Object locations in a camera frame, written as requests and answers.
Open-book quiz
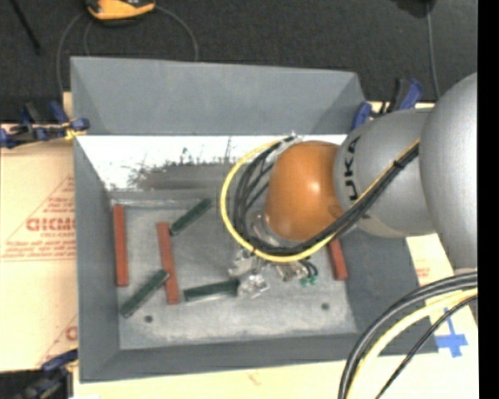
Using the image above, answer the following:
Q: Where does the grey metal bin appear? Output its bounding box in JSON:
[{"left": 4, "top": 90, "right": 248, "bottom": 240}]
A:
[{"left": 69, "top": 56, "right": 438, "bottom": 382}]

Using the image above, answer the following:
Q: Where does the red-brown flat block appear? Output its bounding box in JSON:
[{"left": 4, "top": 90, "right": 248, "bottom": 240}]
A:
[
  {"left": 156, "top": 222, "right": 180, "bottom": 306},
  {"left": 112, "top": 204, "right": 131, "bottom": 288},
  {"left": 327, "top": 239, "right": 349, "bottom": 282}
]

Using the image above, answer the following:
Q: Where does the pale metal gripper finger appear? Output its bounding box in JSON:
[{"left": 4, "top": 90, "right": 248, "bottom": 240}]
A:
[
  {"left": 237, "top": 273, "right": 271, "bottom": 300},
  {"left": 227, "top": 252, "right": 258, "bottom": 278}
]

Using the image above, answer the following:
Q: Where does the dark green flat block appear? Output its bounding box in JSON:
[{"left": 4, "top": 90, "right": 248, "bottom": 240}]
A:
[
  {"left": 168, "top": 198, "right": 214, "bottom": 237},
  {"left": 120, "top": 268, "right": 170, "bottom": 319},
  {"left": 182, "top": 279, "right": 240, "bottom": 303}
]

